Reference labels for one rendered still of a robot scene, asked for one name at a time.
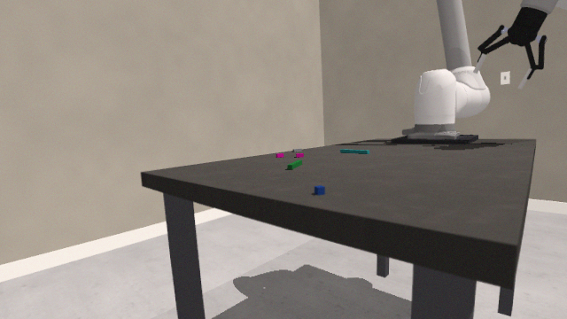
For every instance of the green rod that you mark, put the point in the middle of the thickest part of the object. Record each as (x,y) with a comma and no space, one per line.
(294,164)

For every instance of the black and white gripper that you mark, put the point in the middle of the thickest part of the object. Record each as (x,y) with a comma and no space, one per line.
(523,31)

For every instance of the small blue cube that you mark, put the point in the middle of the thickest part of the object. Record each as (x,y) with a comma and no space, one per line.
(319,190)

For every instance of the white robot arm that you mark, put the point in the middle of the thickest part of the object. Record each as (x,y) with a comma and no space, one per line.
(439,97)

